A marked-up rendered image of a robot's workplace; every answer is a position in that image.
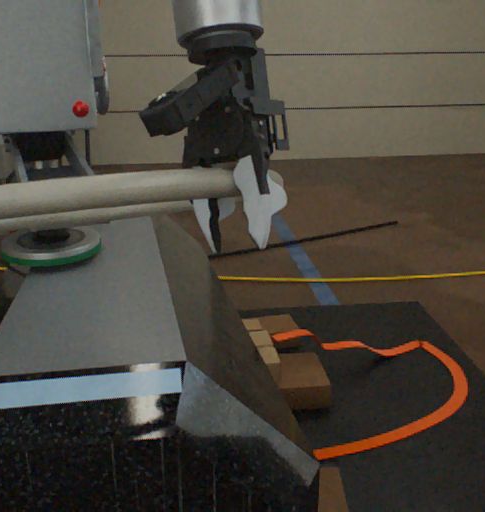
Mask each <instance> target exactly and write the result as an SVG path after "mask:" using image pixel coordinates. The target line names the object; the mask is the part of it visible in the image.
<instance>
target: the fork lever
mask: <svg viewBox="0 0 485 512"><path fill-rule="evenodd" d="M2 136H6V139H5V140H4V143H5V151H7V152H10V151H11V155H12V159H13V164H14V168H15V173H16V177H17V181H18V183H20V182H30V181H39V180H48V179H59V178H68V177H80V176H90V175H95V174H94V173H93V171H92V170H91V168H90V167H89V165H88V164H87V162H86V161H85V159H84V158H83V155H82V154H81V152H80V150H79V149H78V147H77V146H75V144H74V143H73V141H72V138H71V136H70V135H68V134H67V132H66V130H65V132H64V137H62V139H63V141H64V151H65V154H64V155H65V157H66V159H67V161H68V163H69V165H70V167H60V168H47V169H34V170H25V169H24V165H23V161H22V158H21V154H20V151H19V148H18V144H17V141H16V138H15V133H12V134H2ZM99 224H110V221H106V222H94V223H82V224H70V225H62V226H55V227H46V228H38V229H30V231H31V232H36V231H41V230H51V229H61V228H70V227H80V226H89V225H99Z"/></svg>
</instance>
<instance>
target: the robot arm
mask: <svg viewBox="0 0 485 512"><path fill-rule="evenodd" d="M172 7H173V15H174V23H175V31H176V39H177V42H178V45H179V46H180V47H181V48H184V49H186V50H187V57H188V61H189V62H190V63H193V64H197V65H205V66H204V68H201V69H199V70H198V71H196V72H195V73H194V74H192V75H190V76H188V77H187V78H186V79H184V80H183V81H182V82H180V83H179V84H178V85H176V86H175V87H174V88H172V89H171V90H169V91H168V92H166V93H163V94H159V96H158V97H157V98H155V99H154V100H152V101H151V102H150V103H149V104H148V107H147V108H145V109H144V110H143V111H141V112H140V113H139V116H140V118H141V120H142V121H143V123H144V126H145V128H146V130H147V132H148V134H149V135H150V137H155V136H160V135H165V137H166V136H170V135H173V134H176V133H178V132H180V131H182V130H183V129H185V128H186V127H187V136H184V137H183V139H184V149H183V155H182V169H193V168H223V167H222V166H221V165H220V164H216V163H233V162H236V161H237V160H239V162H238V164H237V166H236V168H235V169H234V171H233V177H234V180H235V185H236V186H237V188H238V189H239V190H240V191H241V194H242V197H243V210H244V212H245V215H246V217H247V222H248V230H247V231H248V234H249V235H250V237H252V238H253V240H254V241H255V243H256V244H257V246H258V249H259V250H263V249H266V244H267V240H268V237H269V232H270V224H271V216H272V215H274V213H275V212H277V211H278V210H280V209H281V208H284V207H285V206H286V205H287V195H286V192H285V190H284V189H282V188H281V187H280V186H278V185H277V184H275V183H273V182H272V180H271V178H270V177H269V174H268V167H269V161H270V155H272V153H273V145H272V143H275V151H283V150H290V145H289V137H288V129H287V119H286V111H285V103H284V101H276V100H270V95H269V86H268V78H267V70H266V61H265V52H264V49H261V48H257V45H256V40H258V39H259V38H260V37H261V36H262V35H263V34H264V25H263V15H262V6H261V0H172ZM275 114H278V115H282V120H283V129H284V137H285V139H278V135H277V127H276V118H275ZM269 116H271V118H272V127H273V134H272V133H271V128H270V119H269ZM210 164H212V165H211V166H210ZM203 166H205V167H203ZM190 202H191V204H192V205H193V206H194V210H195V213H196V217H197V220H198V222H199V224H200V226H201V229H202V231H203V233H204V235H205V237H206V239H207V241H208V243H209V245H210V248H211V250H212V251H213V253H216V254H219V253H221V231H220V227H219V222H220V221H222V220H224V219H225V218H227V217H229V216H230V215H232V213H233V211H234V209H235V197H223V198H209V199H196V200H190Z"/></svg>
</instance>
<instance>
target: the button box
mask: <svg viewBox="0 0 485 512"><path fill-rule="evenodd" d="M83 5H84V19H85V32H86V45H88V59H89V71H90V77H92V78H93V77H103V76H104V75H103V60H102V45H101V31H100V16H99V1H98V0H83Z"/></svg>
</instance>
